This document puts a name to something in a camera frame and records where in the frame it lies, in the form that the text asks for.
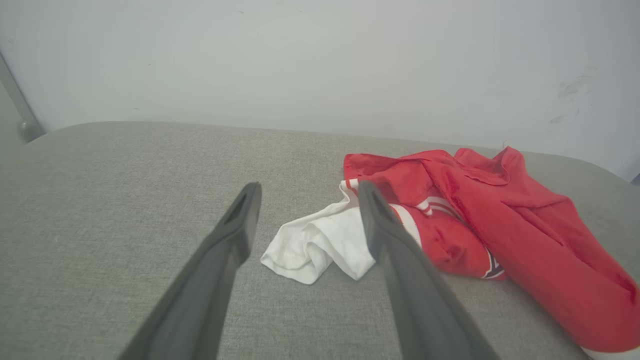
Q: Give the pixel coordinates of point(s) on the grey metal frame bar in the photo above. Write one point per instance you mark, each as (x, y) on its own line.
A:
(22, 117)

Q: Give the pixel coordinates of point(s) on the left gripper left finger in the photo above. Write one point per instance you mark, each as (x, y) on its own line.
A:
(210, 295)

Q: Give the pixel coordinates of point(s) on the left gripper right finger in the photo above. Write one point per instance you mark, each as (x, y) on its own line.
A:
(420, 305)

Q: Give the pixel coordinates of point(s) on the red white basketball jersey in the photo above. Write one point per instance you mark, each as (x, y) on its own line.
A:
(525, 225)

